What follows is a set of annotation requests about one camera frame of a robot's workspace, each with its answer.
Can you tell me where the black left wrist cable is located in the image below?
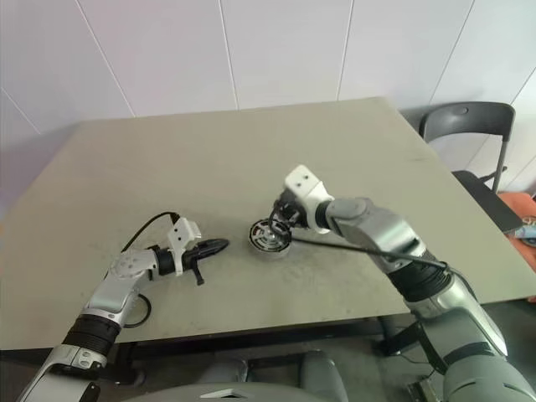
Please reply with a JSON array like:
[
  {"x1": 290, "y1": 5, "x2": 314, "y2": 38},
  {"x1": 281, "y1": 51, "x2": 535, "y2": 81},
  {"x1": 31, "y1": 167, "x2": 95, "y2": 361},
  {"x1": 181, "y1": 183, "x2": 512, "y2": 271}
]
[{"x1": 120, "y1": 211, "x2": 182, "y2": 252}]

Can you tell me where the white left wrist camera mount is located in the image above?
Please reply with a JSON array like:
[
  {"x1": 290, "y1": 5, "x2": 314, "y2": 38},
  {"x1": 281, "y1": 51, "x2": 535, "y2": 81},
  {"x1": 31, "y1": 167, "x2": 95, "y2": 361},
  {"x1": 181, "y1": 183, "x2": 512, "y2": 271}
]
[{"x1": 166, "y1": 215, "x2": 203, "y2": 278}]

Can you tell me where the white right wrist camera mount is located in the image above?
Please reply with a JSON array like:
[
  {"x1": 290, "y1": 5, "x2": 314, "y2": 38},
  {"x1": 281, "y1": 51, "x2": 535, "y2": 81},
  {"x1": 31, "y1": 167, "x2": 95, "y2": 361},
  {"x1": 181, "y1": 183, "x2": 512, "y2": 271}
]
[{"x1": 284, "y1": 165, "x2": 335, "y2": 235}]

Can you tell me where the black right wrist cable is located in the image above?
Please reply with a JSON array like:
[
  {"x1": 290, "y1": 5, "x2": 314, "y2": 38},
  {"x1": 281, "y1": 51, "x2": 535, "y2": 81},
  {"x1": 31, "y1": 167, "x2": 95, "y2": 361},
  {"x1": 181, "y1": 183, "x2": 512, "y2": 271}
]
[{"x1": 269, "y1": 204, "x2": 477, "y2": 294}]

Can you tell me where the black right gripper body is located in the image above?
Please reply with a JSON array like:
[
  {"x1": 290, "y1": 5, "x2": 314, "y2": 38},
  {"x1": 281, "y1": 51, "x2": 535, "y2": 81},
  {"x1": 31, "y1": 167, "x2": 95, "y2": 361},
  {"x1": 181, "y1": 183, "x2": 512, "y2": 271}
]
[{"x1": 271, "y1": 188, "x2": 313, "y2": 230}]

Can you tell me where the black left elbow cable loop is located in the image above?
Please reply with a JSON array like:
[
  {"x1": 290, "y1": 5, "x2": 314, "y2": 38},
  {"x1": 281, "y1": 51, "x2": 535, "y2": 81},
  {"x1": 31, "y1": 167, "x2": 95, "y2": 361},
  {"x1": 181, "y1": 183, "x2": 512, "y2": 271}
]
[{"x1": 125, "y1": 294, "x2": 152, "y2": 330}]

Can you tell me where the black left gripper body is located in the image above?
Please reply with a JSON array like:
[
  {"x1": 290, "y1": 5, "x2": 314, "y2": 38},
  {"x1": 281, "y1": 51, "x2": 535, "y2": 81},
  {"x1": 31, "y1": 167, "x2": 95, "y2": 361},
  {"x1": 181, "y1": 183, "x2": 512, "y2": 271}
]
[{"x1": 180, "y1": 246, "x2": 207, "y2": 287}]

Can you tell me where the grey rounded pad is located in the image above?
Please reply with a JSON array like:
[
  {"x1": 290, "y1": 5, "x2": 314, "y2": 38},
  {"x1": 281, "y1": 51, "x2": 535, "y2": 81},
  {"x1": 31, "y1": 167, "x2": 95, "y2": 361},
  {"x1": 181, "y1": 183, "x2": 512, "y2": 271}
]
[
  {"x1": 299, "y1": 349, "x2": 348, "y2": 402},
  {"x1": 200, "y1": 358, "x2": 252, "y2": 384}
]

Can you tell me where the black folding chair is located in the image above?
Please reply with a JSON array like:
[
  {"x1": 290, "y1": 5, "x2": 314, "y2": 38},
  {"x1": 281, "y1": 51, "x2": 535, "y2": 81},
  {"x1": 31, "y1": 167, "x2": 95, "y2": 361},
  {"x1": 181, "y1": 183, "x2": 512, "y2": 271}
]
[{"x1": 418, "y1": 101, "x2": 525, "y2": 235}]

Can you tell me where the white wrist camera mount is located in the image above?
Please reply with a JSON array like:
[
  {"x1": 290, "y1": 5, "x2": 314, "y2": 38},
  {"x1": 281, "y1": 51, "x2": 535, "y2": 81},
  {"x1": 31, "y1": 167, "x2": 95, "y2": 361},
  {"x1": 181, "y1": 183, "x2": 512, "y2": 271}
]
[
  {"x1": 284, "y1": 165, "x2": 335, "y2": 235},
  {"x1": 166, "y1": 215, "x2": 203, "y2": 278}
]

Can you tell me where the grey robot torso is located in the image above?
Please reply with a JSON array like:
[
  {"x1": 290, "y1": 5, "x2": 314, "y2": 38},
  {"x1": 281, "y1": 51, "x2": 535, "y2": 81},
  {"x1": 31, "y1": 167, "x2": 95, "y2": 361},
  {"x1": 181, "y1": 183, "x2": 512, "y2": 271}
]
[{"x1": 154, "y1": 379, "x2": 311, "y2": 402}]

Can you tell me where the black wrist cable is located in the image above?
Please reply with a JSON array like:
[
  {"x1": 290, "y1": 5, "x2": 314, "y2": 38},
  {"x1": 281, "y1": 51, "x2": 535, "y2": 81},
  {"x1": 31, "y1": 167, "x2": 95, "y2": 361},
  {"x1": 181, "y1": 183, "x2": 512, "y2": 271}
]
[
  {"x1": 269, "y1": 204, "x2": 477, "y2": 294},
  {"x1": 120, "y1": 211, "x2": 182, "y2": 252}
]

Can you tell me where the black table frame bar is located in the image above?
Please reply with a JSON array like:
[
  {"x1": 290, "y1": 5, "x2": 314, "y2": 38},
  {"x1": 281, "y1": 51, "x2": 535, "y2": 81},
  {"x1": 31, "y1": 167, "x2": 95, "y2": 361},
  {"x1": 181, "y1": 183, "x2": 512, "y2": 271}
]
[{"x1": 119, "y1": 316, "x2": 389, "y2": 351}]

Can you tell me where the black table leg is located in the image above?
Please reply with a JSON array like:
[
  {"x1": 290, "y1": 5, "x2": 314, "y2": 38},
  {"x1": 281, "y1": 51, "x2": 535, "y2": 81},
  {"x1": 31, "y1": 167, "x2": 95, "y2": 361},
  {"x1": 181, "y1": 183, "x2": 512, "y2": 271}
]
[
  {"x1": 115, "y1": 341, "x2": 147, "y2": 386},
  {"x1": 374, "y1": 316, "x2": 420, "y2": 357}
]

